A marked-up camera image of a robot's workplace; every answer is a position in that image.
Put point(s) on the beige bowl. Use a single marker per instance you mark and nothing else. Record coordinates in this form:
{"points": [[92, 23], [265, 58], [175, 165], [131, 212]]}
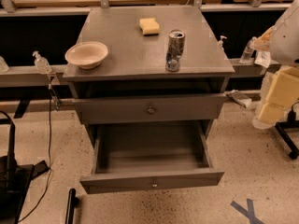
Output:
{"points": [[87, 55]]}

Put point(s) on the clear water bottle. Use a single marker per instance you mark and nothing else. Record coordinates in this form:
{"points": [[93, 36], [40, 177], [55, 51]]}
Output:
{"points": [[248, 51]]}

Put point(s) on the grey top drawer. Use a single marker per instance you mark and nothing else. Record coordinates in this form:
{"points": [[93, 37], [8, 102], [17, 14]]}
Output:
{"points": [[149, 108]]}

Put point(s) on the grey metal rail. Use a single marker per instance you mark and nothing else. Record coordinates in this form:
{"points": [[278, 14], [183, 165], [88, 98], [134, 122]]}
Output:
{"points": [[28, 76]]}

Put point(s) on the small pump bottle right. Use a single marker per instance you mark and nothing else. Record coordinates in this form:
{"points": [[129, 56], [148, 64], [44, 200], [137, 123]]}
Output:
{"points": [[221, 41]]}

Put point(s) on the black bar on floor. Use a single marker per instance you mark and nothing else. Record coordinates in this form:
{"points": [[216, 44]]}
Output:
{"points": [[72, 203]]}

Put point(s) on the grey drawer cabinet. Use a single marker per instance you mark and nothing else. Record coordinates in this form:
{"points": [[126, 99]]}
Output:
{"points": [[135, 64]]}

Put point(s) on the black stand left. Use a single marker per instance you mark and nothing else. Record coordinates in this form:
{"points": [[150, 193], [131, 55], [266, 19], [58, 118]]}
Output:
{"points": [[14, 178]]}

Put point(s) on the yellow sponge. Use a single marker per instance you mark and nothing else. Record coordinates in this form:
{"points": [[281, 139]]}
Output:
{"points": [[149, 26]]}

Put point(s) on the white wipe packet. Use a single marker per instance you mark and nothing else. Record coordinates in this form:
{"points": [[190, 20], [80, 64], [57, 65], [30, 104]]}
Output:
{"points": [[263, 58]]}

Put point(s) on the grey drawer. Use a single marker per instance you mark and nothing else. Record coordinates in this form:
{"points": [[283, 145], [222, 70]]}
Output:
{"points": [[150, 156], [149, 108]]}

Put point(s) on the clear pump bottle left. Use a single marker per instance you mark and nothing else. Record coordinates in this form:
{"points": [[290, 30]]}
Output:
{"points": [[41, 63]]}

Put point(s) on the silver soda can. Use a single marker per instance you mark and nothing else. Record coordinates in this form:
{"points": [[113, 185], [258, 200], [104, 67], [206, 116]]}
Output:
{"points": [[175, 49]]}

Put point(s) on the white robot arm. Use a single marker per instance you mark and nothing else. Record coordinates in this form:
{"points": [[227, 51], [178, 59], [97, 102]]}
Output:
{"points": [[280, 90]]}

